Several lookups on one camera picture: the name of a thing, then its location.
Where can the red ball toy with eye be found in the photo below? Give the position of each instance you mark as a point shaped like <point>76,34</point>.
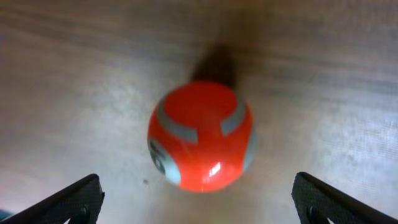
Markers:
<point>201,136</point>

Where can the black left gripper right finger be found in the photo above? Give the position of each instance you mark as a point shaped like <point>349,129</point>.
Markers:
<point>319,202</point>

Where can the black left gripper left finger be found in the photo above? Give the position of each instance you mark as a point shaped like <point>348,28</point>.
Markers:
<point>80,202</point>

